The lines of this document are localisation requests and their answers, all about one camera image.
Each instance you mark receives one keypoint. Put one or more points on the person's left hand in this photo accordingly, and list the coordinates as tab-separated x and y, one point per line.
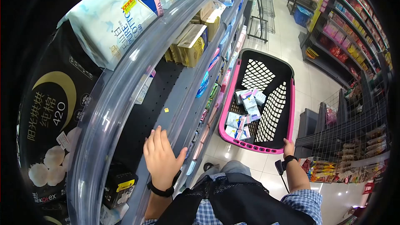
162	162

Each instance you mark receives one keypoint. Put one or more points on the person's right hand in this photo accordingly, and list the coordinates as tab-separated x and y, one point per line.
288	149

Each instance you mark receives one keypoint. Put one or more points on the person's left middle finger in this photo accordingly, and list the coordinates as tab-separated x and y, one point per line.
157	137

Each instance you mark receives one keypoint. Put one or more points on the person's right fingers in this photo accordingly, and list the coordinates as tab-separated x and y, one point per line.
286	142

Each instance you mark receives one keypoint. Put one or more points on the person's left ring finger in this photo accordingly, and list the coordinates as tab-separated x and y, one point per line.
151	142

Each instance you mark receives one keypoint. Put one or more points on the person's left thumb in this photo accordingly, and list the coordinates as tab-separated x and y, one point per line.
182	156

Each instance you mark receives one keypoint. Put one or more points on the person's left index finger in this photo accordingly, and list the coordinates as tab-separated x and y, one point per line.
165	139

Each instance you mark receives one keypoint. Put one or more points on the person's left little finger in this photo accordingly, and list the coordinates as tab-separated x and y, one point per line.
145	149

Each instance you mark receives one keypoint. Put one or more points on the pink and black shopping basket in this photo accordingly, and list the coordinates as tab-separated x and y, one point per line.
282	68

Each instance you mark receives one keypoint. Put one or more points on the black wrist band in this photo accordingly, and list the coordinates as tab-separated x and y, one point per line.
162	191
286	162

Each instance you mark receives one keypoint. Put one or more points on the person's legs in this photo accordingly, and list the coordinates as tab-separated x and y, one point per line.
225	168

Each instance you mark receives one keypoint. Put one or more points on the pile of white blue packets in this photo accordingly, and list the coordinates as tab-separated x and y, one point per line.
247	109

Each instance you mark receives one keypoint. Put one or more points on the person's body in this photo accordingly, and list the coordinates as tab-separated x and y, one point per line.
237	203

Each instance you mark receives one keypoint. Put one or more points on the full shop shelf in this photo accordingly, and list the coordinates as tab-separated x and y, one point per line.
131	53
350	31

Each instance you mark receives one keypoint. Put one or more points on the red plastic stool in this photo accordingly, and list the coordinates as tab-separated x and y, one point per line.
368	188

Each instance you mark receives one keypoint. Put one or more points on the blue plastic crate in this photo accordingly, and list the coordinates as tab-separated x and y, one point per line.
301	16

